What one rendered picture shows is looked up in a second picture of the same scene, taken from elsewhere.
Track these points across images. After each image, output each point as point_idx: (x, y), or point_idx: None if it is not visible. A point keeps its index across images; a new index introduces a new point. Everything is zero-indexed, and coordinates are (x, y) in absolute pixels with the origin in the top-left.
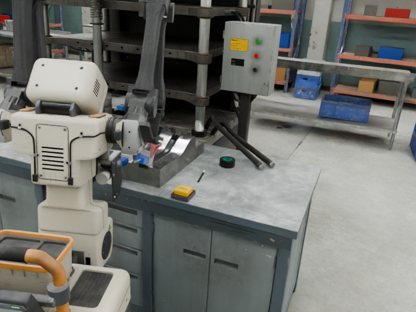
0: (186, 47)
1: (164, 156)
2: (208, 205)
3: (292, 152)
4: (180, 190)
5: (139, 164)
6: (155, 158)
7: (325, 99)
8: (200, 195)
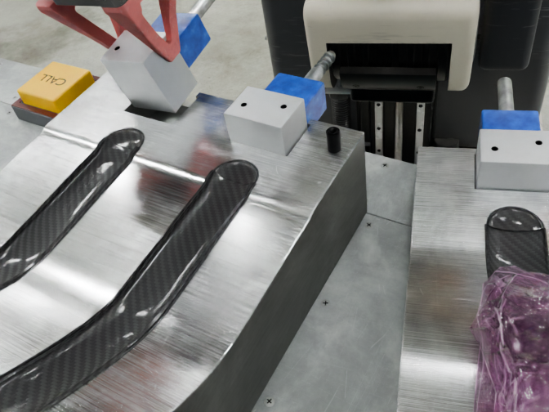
0: None
1: (43, 197)
2: (7, 73)
3: None
4: (69, 69)
5: (196, 96)
6: (98, 187)
7: None
8: (2, 118)
